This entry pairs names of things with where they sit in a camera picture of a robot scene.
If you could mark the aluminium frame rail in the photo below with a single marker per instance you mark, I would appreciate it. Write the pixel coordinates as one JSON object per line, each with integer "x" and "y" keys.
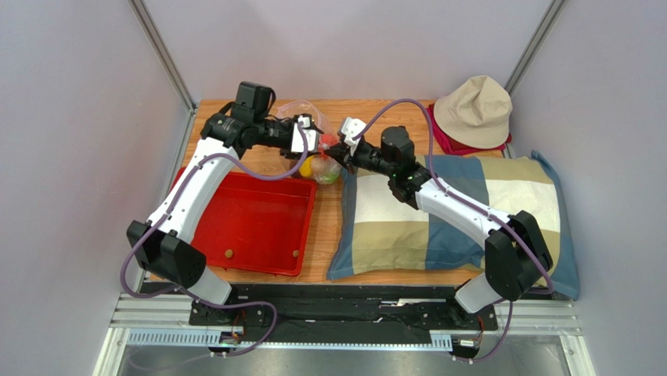
{"x": 173, "y": 334}

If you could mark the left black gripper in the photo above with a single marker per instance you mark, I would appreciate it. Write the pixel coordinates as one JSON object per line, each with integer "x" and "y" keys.
{"x": 295, "y": 157}

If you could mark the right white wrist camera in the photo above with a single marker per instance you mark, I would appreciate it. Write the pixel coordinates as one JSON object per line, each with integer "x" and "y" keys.
{"x": 352, "y": 130}

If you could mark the white green cauliflower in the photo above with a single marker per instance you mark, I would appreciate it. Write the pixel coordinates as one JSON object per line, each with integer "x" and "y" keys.
{"x": 326, "y": 178}

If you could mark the yellow mango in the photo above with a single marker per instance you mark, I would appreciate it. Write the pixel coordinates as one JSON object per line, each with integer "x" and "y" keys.
{"x": 306, "y": 171}

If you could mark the plaid blue beige pillow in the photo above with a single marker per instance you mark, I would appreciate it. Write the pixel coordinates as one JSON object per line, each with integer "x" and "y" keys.
{"x": 380, "y": 233}

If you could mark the clear zip top bag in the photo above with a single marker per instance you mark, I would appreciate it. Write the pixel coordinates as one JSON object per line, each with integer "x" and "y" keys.
{"x": 302, "y": 106}

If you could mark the beige bucket hat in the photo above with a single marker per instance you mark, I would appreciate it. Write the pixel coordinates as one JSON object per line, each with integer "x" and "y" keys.
{"x": 476, "y": 114}

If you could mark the red yellow apple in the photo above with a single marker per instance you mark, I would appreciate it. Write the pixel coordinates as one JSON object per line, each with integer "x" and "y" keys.
{"x": 326, "y": 141}

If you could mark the red plastic tray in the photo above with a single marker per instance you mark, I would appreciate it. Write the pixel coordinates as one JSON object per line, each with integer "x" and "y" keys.
{"x": 263, "y": 222}

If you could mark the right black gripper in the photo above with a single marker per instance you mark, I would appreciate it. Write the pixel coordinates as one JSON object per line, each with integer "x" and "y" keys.
{"x": 343, "y": 156}

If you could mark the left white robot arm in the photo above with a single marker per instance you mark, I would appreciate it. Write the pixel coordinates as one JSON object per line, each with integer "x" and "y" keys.
{"x": 161, "y": 245}

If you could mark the red folded cloth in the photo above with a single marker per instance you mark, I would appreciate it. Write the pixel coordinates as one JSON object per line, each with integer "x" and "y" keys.
{"x": 449, "y": 145}

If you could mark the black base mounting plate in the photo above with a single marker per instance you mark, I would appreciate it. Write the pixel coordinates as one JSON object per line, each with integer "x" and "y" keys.
{"x": 362, "y": 314}

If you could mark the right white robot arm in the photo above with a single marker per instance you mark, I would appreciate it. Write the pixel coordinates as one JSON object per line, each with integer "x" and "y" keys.
{"x": 517, "y": 259}

